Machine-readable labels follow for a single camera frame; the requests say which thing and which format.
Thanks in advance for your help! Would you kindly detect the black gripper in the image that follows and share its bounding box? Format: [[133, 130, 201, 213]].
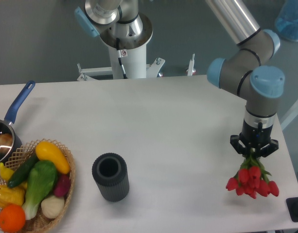
[[230, 120, 279, 158]]

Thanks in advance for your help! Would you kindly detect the red tulip bouquet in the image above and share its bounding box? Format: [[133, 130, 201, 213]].
[[226, 150, 280, 199]]

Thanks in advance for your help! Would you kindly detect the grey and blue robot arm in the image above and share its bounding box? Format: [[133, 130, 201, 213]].
[[74, 0, 285, 158]]

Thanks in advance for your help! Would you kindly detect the black device at edge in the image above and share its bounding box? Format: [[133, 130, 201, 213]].
[[286, 197, 298, 222]]

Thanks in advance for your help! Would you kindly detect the blue plastic bag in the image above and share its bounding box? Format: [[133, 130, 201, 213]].
[[275, 0, 298, 42]]

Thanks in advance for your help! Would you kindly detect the dark grey ribbed vase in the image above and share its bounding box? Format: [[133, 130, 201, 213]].
[[92, 153, 130, 202]]

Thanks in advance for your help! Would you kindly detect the purple red radish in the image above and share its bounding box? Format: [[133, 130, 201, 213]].
[[53, 174, 71, 197]]

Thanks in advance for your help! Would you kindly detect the yellow squash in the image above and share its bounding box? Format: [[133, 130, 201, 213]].
[[35, 141, 70, 174]]

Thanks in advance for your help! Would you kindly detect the white garlic bulb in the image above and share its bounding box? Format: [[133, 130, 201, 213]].
[[41, 195, 65, 219]]

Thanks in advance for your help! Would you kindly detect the green bok choy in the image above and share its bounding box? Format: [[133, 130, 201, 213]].
[[22, 160, 57, 220]]

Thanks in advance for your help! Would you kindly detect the woven wicker basket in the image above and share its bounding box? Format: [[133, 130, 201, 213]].
[[0, 139, 75, 233]]

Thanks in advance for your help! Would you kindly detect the dark green cucumber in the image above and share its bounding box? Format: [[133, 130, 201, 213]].
[[7, 154, 39, 188]]

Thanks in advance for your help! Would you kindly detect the small yellow gourd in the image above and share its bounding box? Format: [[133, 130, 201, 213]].
[[0, 163, 14, 181]]

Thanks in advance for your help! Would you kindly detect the brown bread roll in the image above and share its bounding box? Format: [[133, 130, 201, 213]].
[[0, 133, 13, 155]]

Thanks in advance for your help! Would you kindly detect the orange fruit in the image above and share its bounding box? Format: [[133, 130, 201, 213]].
[[0, 204, 26, 233]]

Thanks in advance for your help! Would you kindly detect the yellow bell pepper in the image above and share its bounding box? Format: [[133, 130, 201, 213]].
[[0, 184, 25, 209]]

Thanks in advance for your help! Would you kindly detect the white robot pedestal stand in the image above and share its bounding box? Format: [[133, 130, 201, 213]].
[[76, 41, 196, 82]]

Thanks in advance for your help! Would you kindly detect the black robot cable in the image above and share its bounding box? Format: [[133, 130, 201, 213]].
[[115, 37, 128, 79]]

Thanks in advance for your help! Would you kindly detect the blue handled saucepan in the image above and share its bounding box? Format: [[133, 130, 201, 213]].
[[0, 81, 35, 163]]

